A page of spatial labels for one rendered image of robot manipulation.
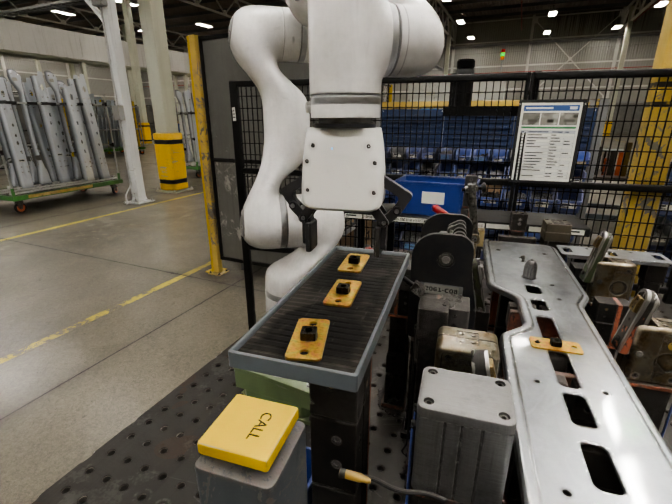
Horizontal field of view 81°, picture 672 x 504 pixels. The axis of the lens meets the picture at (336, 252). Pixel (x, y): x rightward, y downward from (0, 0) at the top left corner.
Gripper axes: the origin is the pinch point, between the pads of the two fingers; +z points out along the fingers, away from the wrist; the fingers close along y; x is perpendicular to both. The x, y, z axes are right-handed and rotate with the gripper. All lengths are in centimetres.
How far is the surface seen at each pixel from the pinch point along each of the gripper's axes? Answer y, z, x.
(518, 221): 39, 18, 95
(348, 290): 0.7, 6.4, -0.4
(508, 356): 25.6, 22.8, 15.1
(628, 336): 47, 21, 25
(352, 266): -0.9, 6.9, 9.9
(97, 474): -51, 53, -1
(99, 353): -184, 123, 120
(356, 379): 5.6, 6.9, -18.5
